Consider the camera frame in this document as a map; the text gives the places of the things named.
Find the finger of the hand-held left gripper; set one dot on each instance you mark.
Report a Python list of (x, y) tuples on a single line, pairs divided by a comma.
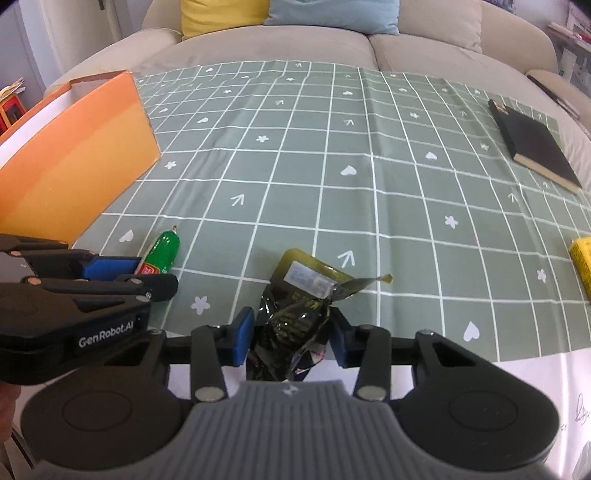
[(113, 267), (157, 286)]

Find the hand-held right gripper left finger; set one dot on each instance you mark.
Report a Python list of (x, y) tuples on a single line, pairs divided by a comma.
[(242, 337)]

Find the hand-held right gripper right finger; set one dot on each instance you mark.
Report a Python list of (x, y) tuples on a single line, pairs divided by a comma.
[(339, 339)]

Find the green sausage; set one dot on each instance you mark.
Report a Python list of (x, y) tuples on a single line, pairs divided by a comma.
[(161, 251)]

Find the dark green vegetable packet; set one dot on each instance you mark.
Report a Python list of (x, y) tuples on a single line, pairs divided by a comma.
[(286, 323)]

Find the orange paper bag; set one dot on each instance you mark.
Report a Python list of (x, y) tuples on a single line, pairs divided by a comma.
[(69, 175)]

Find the green checked tablecloth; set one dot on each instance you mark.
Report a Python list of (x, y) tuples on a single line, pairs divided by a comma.
[(369, 207)]

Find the red stacked stools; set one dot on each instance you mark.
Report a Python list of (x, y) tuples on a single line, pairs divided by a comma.
[(11, 113)]

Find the paper stack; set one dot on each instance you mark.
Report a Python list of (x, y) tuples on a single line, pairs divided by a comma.
[(11, 90)]

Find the small yellow box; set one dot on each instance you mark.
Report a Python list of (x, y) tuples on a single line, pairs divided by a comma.
[(582, 267)]

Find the beige sofa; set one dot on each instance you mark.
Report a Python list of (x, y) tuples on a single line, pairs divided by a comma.
[(277, 46)]

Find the yellow cushion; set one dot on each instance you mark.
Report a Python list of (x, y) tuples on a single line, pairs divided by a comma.
[(221, 16)]

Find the black notebook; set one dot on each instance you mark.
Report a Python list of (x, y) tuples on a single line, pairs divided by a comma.
[(535, 143)]

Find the light blue cushion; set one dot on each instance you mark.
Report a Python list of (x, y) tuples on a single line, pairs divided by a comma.
[(332, 14)]

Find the beige cushion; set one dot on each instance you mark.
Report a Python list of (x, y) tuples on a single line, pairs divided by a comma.
[(438, 23)]

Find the white shelf rack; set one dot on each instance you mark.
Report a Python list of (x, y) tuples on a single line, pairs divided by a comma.
[(575, 41)]

